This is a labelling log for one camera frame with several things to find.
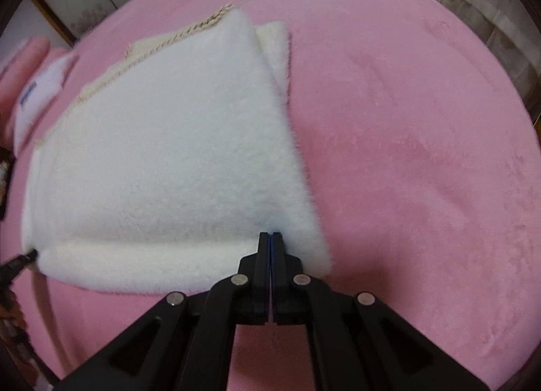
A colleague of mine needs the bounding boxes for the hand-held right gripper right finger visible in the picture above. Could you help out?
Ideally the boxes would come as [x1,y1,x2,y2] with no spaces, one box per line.
[270,231,491,391]

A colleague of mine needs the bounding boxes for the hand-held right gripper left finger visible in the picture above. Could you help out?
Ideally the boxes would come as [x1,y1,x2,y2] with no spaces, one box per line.
[55,233,271,391]

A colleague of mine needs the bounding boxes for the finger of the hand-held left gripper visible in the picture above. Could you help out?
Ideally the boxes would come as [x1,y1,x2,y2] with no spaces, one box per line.
[0,248,40,287]

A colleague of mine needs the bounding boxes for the white fluffy cardigan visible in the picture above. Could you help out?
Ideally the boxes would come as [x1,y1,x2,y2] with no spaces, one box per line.
[21,3,333,295]

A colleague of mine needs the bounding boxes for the white cushion with blue print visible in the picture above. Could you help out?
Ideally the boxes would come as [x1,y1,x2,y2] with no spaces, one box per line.
[13,53,79,153]

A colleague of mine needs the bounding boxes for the pink bed blanket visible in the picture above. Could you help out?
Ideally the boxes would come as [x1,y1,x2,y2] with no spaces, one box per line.
[0,0,541,391]

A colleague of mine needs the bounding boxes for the folded pink quilt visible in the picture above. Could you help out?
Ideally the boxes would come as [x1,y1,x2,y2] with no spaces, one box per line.
[0,36,70,147]

